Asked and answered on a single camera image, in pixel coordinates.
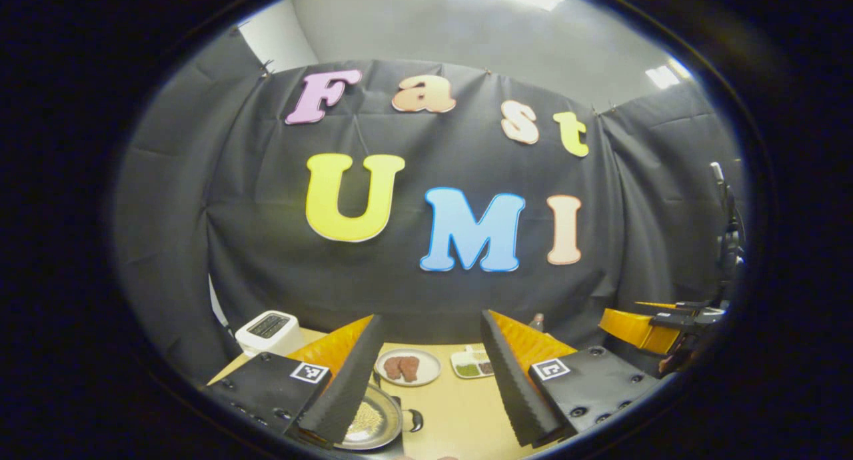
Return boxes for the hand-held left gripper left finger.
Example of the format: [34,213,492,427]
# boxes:
[203,313,386,447]

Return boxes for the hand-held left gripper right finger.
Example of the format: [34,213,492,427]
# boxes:
[480,309,660,447]

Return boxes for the steel pot with black handle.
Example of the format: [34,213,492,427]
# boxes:
[333,380,424,452]

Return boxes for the pile of yellow soybeans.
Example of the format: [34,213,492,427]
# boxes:
[345,400,385,437]

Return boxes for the white divided bean dish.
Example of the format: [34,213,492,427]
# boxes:
[450,345,495,379]

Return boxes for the red meat slices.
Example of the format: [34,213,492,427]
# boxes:
[384,356,422,383]

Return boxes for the white oval plate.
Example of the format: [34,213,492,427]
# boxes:
[375,348,442,387]

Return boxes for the white toaster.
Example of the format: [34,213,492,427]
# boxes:
[235,310,306,357]

